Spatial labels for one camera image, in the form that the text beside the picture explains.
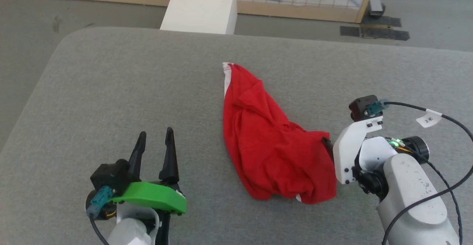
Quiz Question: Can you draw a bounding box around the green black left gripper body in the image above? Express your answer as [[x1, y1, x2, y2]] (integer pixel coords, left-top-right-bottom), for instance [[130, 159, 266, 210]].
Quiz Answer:
[[110, 181, 188, 245]]

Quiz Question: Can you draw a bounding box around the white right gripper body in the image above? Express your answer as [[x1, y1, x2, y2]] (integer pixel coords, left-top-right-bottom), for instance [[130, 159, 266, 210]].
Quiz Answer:
[[332, 116, 385, 186]]

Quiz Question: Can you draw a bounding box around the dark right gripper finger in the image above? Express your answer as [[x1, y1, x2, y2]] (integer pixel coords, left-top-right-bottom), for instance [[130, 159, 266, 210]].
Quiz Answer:
[[321, 137, 335, 163]]

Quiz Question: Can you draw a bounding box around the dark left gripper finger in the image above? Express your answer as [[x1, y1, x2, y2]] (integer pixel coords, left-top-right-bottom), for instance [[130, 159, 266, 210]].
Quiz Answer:
[[159, 127, 180, 182], [127, 131, 147, 183]]

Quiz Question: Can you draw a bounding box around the red garment with white trim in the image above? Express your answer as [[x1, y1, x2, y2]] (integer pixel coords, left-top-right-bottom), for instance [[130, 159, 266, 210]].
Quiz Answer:
[[222, 62, 337, 205]]

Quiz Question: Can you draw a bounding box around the grey fabric sofa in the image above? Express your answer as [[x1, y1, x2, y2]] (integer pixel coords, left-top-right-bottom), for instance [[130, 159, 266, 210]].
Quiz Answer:
[[0, 26, 473, 245]]

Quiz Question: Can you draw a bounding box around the black floor mat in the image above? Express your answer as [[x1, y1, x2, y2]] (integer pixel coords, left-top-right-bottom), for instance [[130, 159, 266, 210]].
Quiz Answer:
[[340, 15, 411, 41]]

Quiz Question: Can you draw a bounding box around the white block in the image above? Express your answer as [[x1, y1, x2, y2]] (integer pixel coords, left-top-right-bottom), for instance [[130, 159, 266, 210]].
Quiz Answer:
[[160, 0, 238, 35]]

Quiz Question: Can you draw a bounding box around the left black cable teal plug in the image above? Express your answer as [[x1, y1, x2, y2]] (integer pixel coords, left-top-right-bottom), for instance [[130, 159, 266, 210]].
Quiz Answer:
[[86, 186, 114, 245]]

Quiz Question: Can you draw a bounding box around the white cable label tag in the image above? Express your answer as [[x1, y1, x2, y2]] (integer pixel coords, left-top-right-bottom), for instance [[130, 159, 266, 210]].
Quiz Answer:
[[416, 109, 443, 129]]

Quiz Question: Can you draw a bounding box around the wooden frame wire grid fence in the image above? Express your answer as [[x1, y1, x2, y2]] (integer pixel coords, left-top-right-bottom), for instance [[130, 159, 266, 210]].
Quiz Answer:
[[0, 0, 378, 24]]

